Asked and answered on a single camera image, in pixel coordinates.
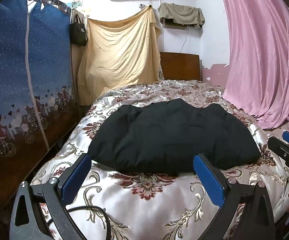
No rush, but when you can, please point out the thin wall wire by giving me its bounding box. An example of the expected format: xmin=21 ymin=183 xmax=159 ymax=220
xmin=179 ymin=27 xmax=193 ymax=53

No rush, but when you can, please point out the black cable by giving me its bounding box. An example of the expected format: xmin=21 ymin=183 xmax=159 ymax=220
xmin=44 ymin=205 xmax=113 ymax=240

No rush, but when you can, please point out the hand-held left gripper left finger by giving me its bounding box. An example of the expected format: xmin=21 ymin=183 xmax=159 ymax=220
xmin=9 ymin=154 xmax=93 ymax=240

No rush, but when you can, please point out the black padded jacket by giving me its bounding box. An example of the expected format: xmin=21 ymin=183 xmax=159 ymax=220
xmin=88 ymin=98 xmax=261 ymax=174

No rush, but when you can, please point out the black hanging bag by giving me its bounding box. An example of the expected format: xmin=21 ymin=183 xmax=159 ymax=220
xmin=69 ymin=13 xmax=89 ymax=47

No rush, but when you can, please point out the beige draped cloth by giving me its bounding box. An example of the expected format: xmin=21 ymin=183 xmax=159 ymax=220
xmin=158 ymin=2 xmax=206 ymax=28

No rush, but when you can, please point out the pink curtain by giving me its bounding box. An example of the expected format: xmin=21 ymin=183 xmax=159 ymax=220
xmin=216 ymin=0 xmax=289 ymax=141

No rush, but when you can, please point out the floral satin bedspread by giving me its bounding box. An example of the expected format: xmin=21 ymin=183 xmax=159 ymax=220
xmin=30 ymin=79 xmax=289 ymax=240

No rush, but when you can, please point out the wooden headboard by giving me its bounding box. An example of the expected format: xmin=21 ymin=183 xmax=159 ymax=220
xmin=159 ymin=52 xmax=200 ymax=81

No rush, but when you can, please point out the yellow hanging cloth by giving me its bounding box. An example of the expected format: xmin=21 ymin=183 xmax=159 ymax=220
xmin=76 ymin=4 xmax=163 ymax=106

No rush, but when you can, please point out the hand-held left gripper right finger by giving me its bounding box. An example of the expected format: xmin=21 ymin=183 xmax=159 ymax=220
xmin=193 ymin=153 xmax=276 ymax=240

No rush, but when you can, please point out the blue fabric wardrobe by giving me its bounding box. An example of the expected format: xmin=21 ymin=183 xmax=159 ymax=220
xmin=0 ymin=0 xmax=82 ymax=207

